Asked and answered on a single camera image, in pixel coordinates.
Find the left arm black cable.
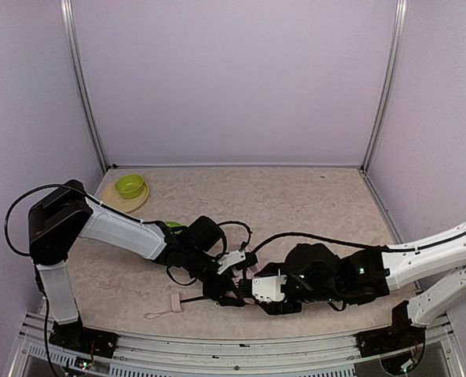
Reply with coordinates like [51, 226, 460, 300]
[3, 183, 254, 287]

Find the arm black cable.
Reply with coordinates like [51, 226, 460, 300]
[251, 218, 466, 256]
[3, 183, 254, 287]

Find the green plate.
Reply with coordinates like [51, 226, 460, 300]
[164, 221, 183, 229]

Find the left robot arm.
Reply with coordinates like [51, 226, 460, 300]
[28, 180, 244, 325]

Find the aluminium corner post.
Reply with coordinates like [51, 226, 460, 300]
[60, 0, 109, 174]
[361, 0, 408, 176]

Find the front aluminium rail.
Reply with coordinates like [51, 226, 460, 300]
[8, 309, 465, 377]

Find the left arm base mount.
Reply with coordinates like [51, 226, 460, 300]
[49, 328, 119, 359]

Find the beige plate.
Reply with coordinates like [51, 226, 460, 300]
[99, 181, 150, 214]

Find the green bowl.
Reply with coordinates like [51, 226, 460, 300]
[114, 174, 145, 199]

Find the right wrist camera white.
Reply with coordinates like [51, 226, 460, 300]
[237, 275, 287, 303]

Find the left aluminium corner post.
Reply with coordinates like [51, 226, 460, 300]
[60, 0, 109, 174]

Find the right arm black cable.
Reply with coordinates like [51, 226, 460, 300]
[251, 218, 466, 256]

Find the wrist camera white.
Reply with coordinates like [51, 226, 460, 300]
[217, 251, 258, 275]
[237, 275, 287, 303]

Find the right aluminium corner post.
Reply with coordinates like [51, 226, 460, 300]
[361, 0, 408, 176]

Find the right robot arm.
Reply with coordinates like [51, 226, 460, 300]
[241, 221, 466, 328]

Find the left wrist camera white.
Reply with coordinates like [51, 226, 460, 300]
[217, 251, 258, 275]

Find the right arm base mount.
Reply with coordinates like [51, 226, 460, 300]
[355, 327, 425, 357]

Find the pink and black umbrella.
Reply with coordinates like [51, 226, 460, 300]
[144, 267, 255, 320]

